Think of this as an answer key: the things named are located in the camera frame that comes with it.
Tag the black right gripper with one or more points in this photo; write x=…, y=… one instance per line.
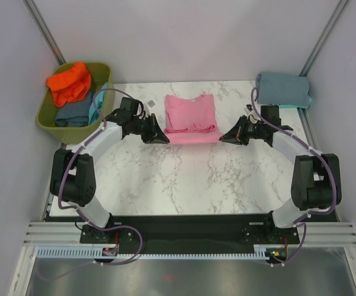
x=237, y=132

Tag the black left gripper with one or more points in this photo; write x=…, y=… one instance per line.
x=155, y=135

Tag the pink t shirt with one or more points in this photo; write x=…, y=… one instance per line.
x=191, y=121

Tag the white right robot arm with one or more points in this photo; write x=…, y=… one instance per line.
x=316, y=179

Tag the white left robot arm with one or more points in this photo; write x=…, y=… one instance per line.
x=73, y=177

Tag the folded grey blue t shirt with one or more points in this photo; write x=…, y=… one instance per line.
x=279, y=88

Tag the teal t shirt in bin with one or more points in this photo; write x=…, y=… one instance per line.
x=96, y=105

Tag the olive green plastic bin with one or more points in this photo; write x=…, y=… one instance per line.
x=100, y=73

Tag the dark blue t shirt in bin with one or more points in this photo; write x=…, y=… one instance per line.
x=74, y=114

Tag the orange t shirt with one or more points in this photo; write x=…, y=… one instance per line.
x=71, y=85

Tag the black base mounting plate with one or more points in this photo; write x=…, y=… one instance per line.
x=190, y=246

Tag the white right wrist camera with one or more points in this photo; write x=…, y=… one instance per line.
x=249, y=109

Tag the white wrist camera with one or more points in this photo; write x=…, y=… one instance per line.
x=249, y=109
x=150, y=104

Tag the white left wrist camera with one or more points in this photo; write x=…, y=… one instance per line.
x=150, y=104

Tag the light blue cable duct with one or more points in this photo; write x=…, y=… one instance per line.
x=104, y=253

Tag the aluminium frame rail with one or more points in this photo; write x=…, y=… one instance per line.
x=317, y=234

